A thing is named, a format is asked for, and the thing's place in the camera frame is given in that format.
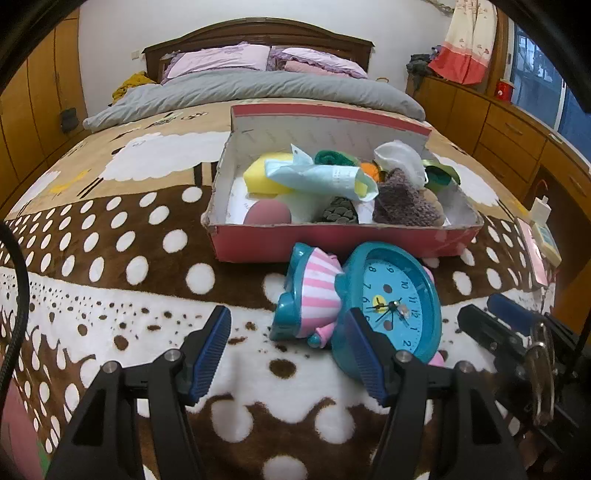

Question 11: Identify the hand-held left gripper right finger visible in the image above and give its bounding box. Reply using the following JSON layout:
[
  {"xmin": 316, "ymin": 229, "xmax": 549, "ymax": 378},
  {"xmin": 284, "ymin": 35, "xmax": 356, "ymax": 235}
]
[{"xmin": 347, "ymin": 307, "xmax": 529, "ymax": 480}]

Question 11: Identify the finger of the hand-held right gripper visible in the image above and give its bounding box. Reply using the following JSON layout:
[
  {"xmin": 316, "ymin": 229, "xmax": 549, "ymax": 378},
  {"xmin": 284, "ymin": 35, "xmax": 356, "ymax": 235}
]
[
  {"xmin": 487, "ymin": 293, "xmax": 548, "ymax": 329},
  {"xmin": 457, "ymin": 305, "xmax": 532, "ymax": 365}
]

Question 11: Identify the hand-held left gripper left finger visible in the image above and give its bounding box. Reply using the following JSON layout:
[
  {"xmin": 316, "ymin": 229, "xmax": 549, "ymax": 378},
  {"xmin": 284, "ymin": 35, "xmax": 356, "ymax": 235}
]
[{"xmin": 44, "ymin": 305, "xmax": 232, "ymax": 480}]

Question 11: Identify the pink cardboard box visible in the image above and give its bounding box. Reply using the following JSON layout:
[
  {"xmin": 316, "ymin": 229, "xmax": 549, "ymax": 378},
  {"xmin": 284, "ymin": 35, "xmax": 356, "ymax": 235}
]
[{"xmin": 202, "ymin": 104, "xmax": 485, "ymax": 264}]

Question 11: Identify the green sock with white band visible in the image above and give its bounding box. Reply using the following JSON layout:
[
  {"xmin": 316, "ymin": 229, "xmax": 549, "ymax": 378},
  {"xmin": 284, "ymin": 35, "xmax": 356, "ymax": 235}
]
[{"xmin": 427, "ymin": 165, "xmax": 461, "ymax": 189}]

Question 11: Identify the brown knitted item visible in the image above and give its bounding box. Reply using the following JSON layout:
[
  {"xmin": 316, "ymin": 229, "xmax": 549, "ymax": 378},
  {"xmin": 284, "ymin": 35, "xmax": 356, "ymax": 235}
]
[{"xmin": 373, "ymin": 168, "xmax": 444, "ymax": 227}]

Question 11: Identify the dark patterned beanbag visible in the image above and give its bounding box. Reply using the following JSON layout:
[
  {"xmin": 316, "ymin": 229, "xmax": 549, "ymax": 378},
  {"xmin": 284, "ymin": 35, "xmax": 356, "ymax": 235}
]
[{"xmin": 322, "ymin": 197, "xmax": 358, "ymax": 224}]

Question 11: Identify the pink round sponge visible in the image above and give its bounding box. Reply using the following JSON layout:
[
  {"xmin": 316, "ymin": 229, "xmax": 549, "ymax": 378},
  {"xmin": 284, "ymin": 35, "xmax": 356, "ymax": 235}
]
[{"xmin": 243, "ymin": 199, "xmax": 293, "ymax": 225}]

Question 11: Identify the white waffle towel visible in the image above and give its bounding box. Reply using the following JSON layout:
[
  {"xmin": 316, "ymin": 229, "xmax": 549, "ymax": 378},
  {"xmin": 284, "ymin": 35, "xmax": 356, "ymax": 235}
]
[{"xmin": 229, "ymin": 178, "xmax": 324, "ymax": 224}]

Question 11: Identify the white yellow-lined face mask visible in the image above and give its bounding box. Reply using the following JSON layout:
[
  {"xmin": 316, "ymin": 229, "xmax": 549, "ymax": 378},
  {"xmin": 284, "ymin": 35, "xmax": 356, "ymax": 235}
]
[{"xmin": 353, "ymin": 175, "xmax": 378, "ymax": 202}]

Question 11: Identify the yellow sponge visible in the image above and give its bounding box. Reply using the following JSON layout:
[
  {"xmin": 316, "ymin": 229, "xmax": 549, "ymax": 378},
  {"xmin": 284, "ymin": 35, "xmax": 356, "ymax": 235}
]
[{"xmin": 242, "ymin": 154, "xmax": 296, "ymax": 195}]

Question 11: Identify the light blue face mask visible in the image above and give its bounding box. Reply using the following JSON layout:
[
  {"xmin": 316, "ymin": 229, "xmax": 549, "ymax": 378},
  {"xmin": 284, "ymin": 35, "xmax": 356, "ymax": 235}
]
[{"xmin": 265, "ymin": 143, "xmax": 370, "ymax": 200}]

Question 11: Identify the dark green sock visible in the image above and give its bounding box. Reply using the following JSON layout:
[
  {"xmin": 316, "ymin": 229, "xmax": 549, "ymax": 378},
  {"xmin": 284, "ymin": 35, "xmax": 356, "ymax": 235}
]
[{"xmin": 315, "ymin": 148, "xmax": 360, "ymax": 167}]

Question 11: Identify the pink phone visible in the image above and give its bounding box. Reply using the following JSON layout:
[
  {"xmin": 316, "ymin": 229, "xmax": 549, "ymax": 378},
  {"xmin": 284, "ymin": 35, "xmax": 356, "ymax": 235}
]
[{"xmin": 515, "ymin": 217, "xmax": 550, "ymax": 289}]

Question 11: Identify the small cream teal box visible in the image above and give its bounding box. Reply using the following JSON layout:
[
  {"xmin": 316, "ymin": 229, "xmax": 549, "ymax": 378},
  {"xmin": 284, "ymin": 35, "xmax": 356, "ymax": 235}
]
[{"xmin": 531, "ymin": 222, "xmax": 563, "ymax": 267}]

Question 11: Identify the teal alarm clock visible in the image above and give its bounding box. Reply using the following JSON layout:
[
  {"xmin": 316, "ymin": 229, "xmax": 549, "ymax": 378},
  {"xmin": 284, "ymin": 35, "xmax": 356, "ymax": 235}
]
[{"xmin": 332, "ymin": 242, "xmax": 446, "ymax": 386}]

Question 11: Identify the teal pink striped toy figure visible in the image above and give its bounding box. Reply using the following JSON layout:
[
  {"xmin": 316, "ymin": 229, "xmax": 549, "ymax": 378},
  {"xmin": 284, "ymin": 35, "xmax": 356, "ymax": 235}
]
[{"xmin": 269, "ymin": 243, "xmax": 345, "ymax": 348}]

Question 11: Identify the white charger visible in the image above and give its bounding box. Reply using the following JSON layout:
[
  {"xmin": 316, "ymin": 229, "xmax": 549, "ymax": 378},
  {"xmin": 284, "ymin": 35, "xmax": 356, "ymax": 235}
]
[{"xmin": 529, "ymin": 196, "xmax": 552, "ymax": 227}]

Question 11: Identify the brown spotted printed blanket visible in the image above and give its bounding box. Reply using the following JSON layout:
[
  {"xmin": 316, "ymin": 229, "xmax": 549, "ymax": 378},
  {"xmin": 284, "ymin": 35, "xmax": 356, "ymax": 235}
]
[{"xmin": 0, "ymin": 99, "xmax": 559, "ymax": 480}]

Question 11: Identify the wooden desk cabinet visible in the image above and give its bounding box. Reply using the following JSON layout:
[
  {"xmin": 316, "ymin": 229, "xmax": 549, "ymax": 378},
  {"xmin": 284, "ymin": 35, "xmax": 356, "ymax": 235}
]
[{"xmin": 406, "ymin": 74, "xmax": 591, "ymax": 333}]

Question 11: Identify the pink bed sheet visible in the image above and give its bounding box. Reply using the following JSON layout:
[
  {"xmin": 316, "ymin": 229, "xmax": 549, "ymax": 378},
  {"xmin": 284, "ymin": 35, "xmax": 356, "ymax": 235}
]
[{"xmin": 0, "ymin": 388, "xmax": 47, "ymax": 480}]

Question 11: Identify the window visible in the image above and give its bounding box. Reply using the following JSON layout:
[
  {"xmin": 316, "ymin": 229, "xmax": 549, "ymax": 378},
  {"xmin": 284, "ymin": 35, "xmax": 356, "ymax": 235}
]
[{"xmin": 505, "ymin": 18, "xmax": 591, "ymax": 162}]

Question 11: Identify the dark clothes pile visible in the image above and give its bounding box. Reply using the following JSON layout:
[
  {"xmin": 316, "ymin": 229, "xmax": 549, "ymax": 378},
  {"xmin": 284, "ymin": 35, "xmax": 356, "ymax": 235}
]
[{"xmin": 406, "ymin": 53, "xmax": 437, "ymax": 88}]

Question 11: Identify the cream and red curtain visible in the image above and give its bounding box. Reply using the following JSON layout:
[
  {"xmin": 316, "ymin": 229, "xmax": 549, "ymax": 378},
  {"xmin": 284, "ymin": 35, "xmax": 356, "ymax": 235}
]
[{"xmin": 427, "ymin": 0, "xmax": 492, "ymax": 84}]

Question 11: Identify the grey duvet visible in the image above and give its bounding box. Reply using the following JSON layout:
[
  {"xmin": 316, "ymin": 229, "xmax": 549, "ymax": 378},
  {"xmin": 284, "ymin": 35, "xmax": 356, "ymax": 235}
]
[{"xmin": 83, "ymin": 70, "xmax": 426, "ymax": 131}]

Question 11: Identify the yellow cloth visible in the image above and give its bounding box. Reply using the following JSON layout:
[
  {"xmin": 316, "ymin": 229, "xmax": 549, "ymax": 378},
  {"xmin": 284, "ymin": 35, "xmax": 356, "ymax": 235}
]
[{"xmin": 112, "ymin": 72, "xmax": 158, "ymax": 102}]

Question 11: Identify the plain pink pillow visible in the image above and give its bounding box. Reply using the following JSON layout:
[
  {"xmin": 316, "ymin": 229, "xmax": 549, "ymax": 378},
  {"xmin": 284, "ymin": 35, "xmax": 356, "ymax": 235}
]
[{"xmin": 161, "ymin": 45, "xmax": 271, "ymax": 81}]

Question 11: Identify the pink pillow with purple ruffle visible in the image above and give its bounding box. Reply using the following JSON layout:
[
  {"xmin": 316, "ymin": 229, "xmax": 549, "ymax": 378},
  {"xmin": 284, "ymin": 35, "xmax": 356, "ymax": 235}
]
[{"xmin": 270, "ymin": 46, "xmax": 369, "ymax": 79}]

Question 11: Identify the wooden wardrobe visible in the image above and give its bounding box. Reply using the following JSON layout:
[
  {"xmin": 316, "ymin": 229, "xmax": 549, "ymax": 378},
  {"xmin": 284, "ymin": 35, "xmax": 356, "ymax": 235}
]
[{"xmin": 0, "ymin": 11, "xmax": 90, "ymax": 217}]

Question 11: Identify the wooden headboard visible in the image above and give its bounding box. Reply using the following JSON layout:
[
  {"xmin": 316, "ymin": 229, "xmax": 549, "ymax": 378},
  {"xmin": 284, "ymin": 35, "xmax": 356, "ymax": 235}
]
[{"xmin": 142, "ymin": 19, "xmax": 375, "ymax": 84}]

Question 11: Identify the black cable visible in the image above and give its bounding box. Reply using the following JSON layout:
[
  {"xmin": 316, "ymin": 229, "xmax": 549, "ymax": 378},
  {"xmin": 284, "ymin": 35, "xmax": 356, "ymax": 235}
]
[{"xmin": 0, "ymin": 222, "xmax": 31, "ymax": 407}]

